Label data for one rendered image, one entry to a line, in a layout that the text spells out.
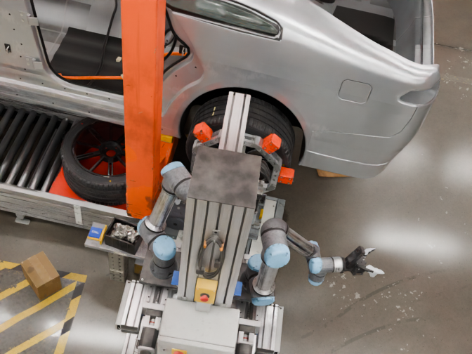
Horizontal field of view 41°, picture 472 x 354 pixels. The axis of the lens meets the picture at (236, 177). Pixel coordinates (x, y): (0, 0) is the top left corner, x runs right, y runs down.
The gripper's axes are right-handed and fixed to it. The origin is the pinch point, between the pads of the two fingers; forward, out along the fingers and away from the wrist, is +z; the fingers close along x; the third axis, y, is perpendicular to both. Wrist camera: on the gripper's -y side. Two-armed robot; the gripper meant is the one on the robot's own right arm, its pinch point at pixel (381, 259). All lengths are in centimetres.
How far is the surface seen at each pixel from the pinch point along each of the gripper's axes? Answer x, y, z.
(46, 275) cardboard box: -72, 97, -174
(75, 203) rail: -110, 71, -156
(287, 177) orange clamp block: -83, 24, -27
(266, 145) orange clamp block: -85, -1, -43
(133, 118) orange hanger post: -74, -30, -118
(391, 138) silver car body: -85, -5, 32
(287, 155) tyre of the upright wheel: -91, 14, -27
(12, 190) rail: -121, 70, -196
